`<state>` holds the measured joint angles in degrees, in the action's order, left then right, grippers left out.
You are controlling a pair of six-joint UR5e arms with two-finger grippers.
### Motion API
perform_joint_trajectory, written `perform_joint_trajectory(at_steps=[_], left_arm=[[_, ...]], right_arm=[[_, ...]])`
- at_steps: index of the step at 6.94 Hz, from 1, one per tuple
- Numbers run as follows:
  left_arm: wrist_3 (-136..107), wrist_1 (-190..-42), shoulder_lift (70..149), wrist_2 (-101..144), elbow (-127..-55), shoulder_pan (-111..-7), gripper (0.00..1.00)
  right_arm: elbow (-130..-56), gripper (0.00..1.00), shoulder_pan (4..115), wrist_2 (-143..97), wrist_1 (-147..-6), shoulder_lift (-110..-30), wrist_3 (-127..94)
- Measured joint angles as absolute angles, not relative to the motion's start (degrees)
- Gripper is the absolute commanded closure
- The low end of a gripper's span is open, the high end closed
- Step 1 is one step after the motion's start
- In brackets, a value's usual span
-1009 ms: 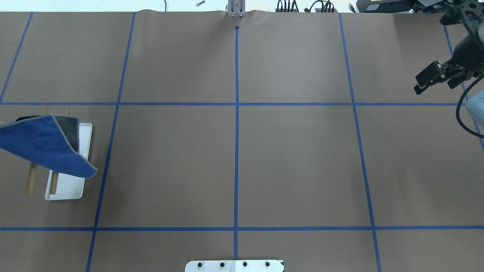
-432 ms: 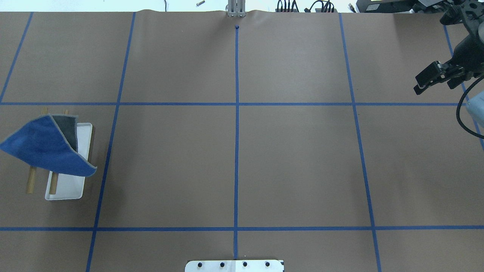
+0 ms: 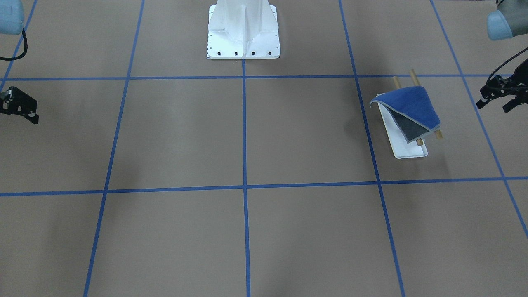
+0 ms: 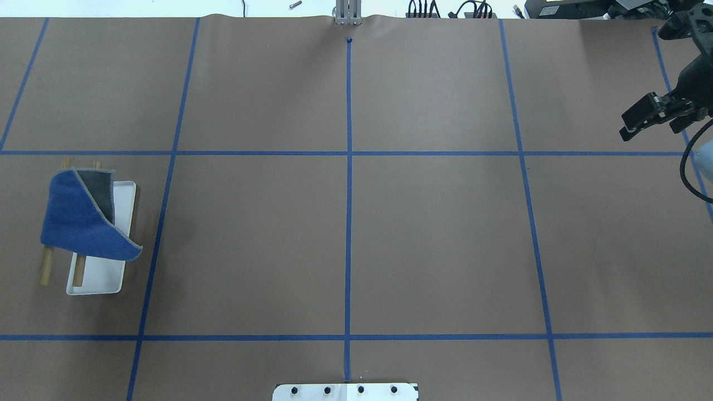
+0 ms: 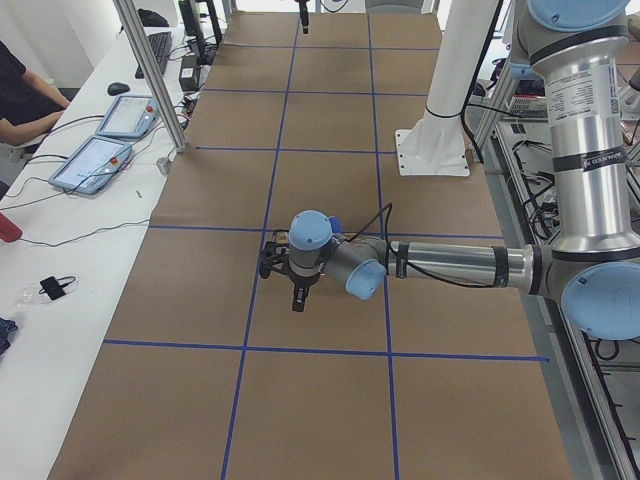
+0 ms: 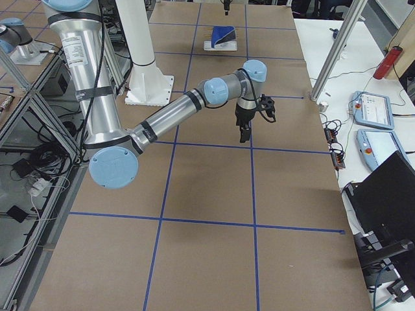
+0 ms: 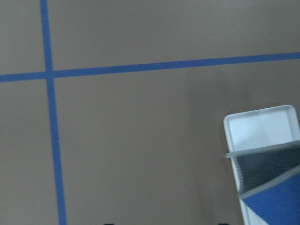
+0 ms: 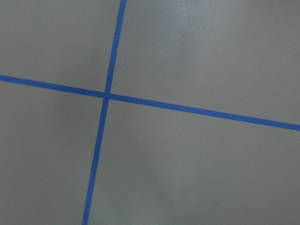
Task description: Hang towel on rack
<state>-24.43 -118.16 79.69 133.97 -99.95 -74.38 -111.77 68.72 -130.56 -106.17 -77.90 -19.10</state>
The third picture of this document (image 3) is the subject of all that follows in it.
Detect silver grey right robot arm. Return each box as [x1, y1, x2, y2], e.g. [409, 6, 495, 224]
[0, 0, 39, 125]

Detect blue microfibre towel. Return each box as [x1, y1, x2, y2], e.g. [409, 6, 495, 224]
[369, 86, 441, 144]

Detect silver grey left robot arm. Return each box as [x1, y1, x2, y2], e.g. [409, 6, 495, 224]
[476, 0, 528, 113]

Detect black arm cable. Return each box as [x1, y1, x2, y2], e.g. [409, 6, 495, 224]
[0, 29, 28, 61]
[486, 46, 528, 89]

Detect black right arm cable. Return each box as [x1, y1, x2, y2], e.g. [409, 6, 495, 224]
[0, 29, 28, 61]

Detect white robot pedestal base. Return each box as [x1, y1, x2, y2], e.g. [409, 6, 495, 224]
[206, 0, 281, 60]

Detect wooden white towel rack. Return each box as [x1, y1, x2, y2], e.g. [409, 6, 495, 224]
[369, 69, 443, 159]

